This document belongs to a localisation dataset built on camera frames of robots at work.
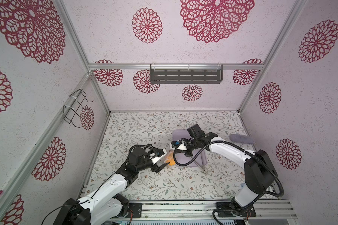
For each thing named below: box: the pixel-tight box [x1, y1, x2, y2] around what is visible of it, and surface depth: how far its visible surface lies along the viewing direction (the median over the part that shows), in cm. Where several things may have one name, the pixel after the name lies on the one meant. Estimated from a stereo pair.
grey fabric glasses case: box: [229, 134, 254, 144], surface depth 102 cm
